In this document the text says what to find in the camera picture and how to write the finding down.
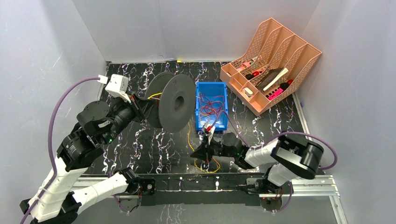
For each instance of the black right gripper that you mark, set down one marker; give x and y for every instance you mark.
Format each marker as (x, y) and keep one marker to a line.
(203, 151)

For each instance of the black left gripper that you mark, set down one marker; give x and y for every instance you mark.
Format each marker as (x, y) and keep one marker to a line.
(136, 107)

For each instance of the black cable spool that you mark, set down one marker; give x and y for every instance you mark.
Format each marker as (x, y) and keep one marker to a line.
(172, 103)

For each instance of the blue plastic bin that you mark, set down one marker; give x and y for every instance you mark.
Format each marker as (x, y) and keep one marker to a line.
(211, 105)

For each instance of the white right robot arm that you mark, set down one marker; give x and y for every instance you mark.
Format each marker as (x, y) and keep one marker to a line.
(289, 156)

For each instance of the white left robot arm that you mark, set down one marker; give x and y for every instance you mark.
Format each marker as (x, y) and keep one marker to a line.
(97, 126)

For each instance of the white correction tape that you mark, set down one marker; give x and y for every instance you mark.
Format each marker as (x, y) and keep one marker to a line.
(248, 93)

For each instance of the pink marker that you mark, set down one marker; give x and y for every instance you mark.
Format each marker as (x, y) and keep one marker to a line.
(272, 95)

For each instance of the peach desk file organizer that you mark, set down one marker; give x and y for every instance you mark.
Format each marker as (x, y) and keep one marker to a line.
(273, 46)

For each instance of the red black marker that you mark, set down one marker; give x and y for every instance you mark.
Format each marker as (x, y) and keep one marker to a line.
(286, 85)

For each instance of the black notebook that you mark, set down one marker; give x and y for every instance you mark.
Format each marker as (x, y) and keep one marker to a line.
(268, 78)

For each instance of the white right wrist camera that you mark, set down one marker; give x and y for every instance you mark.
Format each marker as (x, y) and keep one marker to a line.
(208, 130)

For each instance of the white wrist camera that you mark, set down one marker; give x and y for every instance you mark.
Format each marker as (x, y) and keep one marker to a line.
(208, 130)
(117, 87)

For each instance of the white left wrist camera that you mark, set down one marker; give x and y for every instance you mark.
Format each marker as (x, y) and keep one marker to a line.
(117, 87)

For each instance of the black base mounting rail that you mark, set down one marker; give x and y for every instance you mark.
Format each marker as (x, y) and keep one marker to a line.
(223, 188)

